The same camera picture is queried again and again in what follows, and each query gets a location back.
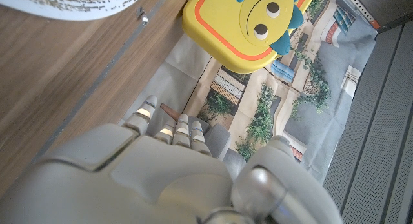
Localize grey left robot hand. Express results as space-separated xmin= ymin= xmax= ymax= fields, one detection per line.
xmin=0 ymin=94 xmax=343 ymax=224

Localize yellow dinosaur toy basketball hoop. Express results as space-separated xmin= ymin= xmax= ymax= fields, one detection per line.
xmin=181 ymin=0 xmax=319 ymax=74

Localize small metal screw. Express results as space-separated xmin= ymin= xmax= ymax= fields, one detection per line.
xmin=137 ymin=7 xmax=150 ymax=25

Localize printed backdrop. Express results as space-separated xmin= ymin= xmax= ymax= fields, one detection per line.
xmin=117 ymin=0 xmax=378 ymax=186

